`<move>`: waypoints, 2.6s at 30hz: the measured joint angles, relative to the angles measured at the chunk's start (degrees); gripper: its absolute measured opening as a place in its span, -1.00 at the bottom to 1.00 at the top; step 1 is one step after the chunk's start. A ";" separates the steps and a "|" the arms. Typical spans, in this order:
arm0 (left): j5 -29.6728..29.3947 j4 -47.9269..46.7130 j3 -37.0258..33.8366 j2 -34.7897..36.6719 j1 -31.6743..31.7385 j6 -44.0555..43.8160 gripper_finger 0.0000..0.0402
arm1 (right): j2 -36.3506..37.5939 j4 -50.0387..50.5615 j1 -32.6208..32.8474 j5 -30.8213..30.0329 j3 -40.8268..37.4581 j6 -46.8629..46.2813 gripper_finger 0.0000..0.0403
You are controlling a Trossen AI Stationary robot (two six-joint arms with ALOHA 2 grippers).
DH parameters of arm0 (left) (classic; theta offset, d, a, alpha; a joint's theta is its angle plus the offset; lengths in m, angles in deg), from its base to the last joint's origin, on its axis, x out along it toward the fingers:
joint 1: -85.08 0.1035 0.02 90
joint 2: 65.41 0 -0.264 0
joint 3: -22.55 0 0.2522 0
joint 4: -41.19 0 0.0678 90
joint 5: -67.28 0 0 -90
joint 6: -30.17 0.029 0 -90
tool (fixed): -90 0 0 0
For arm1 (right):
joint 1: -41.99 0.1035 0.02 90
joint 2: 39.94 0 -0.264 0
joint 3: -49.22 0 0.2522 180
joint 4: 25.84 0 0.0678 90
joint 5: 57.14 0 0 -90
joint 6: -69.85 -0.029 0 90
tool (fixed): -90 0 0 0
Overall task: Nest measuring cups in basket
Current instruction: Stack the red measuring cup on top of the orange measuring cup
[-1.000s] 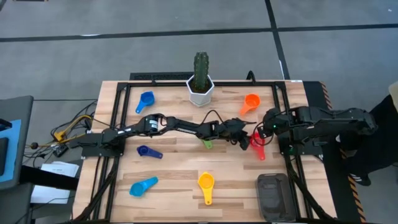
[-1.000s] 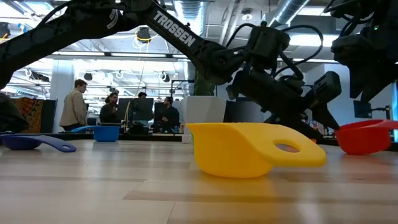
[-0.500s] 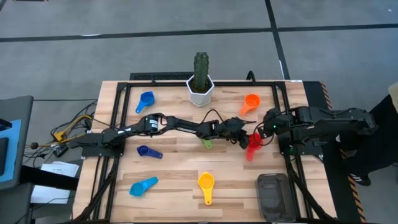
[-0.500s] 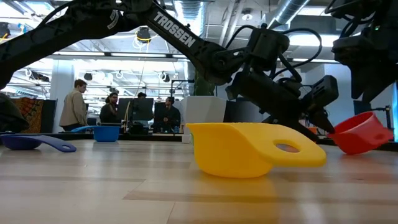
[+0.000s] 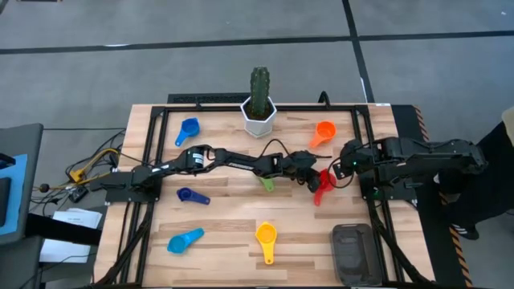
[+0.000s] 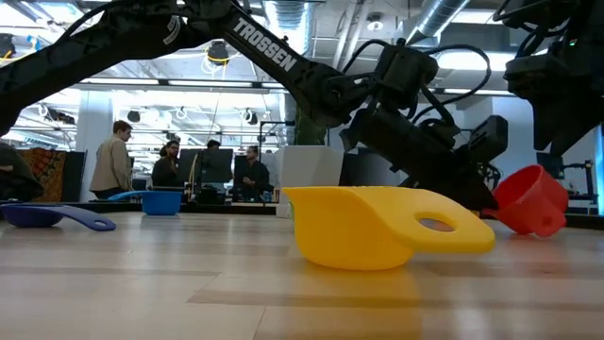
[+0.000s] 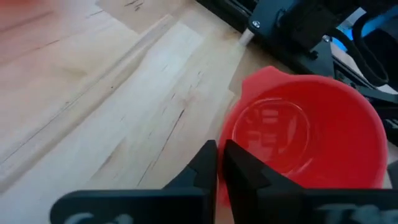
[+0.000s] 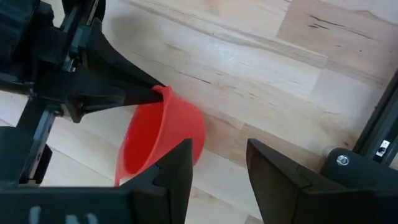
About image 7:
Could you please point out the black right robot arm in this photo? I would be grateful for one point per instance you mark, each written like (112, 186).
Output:
(311, 18)

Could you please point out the red measuring cup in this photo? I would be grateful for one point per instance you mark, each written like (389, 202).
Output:
(342, 124)

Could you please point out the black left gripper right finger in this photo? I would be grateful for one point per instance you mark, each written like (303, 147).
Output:
(280, 205)

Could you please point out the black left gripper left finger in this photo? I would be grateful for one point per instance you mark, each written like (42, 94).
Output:
(140, 205)

